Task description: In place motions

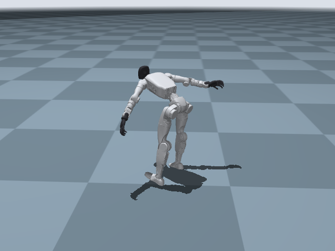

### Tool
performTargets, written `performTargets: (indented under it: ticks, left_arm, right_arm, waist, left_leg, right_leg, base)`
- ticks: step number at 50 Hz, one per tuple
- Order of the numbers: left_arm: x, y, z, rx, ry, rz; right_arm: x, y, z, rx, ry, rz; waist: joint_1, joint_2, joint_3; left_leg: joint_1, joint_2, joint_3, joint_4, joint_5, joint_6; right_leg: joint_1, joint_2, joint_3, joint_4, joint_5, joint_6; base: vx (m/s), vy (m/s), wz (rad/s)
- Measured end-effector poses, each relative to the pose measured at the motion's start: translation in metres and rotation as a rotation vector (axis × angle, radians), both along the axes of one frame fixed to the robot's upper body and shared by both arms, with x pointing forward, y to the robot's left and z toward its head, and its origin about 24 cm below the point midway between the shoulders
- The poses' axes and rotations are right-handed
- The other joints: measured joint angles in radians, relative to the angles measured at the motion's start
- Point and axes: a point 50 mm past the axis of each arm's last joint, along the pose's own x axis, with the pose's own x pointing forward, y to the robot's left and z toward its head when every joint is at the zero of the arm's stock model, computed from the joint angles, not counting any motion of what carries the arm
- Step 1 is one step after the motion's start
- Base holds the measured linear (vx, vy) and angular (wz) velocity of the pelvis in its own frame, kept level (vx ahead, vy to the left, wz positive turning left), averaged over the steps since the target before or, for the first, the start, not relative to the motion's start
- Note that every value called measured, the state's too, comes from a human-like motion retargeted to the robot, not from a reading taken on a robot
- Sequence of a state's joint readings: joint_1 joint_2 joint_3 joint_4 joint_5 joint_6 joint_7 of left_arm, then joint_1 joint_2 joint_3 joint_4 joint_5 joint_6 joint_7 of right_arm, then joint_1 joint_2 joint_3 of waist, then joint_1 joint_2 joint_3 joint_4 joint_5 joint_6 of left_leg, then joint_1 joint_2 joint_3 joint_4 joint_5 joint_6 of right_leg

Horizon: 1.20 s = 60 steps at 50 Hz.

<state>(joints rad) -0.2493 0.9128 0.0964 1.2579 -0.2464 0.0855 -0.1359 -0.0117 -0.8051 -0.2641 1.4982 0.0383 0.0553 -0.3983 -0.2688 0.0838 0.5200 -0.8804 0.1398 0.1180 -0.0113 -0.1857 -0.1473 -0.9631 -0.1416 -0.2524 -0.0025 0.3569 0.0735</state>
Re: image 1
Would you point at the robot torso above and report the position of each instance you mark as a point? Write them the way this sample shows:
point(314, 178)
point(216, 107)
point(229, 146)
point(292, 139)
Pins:
point(162, 86)

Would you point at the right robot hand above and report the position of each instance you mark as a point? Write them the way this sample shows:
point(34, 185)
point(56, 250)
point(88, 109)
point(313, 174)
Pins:
point(214, 84)

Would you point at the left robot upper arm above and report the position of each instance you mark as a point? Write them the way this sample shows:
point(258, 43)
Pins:
point(142, 84)

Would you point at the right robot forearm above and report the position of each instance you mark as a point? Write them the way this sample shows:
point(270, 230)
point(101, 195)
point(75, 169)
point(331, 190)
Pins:
point(197, 83)

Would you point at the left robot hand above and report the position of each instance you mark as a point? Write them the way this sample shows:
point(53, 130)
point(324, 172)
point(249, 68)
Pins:
point(122, 125)

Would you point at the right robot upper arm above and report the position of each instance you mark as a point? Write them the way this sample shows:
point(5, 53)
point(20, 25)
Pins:
point(179, 79)

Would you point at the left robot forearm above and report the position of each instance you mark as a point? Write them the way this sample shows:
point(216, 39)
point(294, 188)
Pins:
point(129, 107)

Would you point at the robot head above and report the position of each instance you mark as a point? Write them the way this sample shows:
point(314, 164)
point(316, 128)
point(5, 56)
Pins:
point(143, 72)

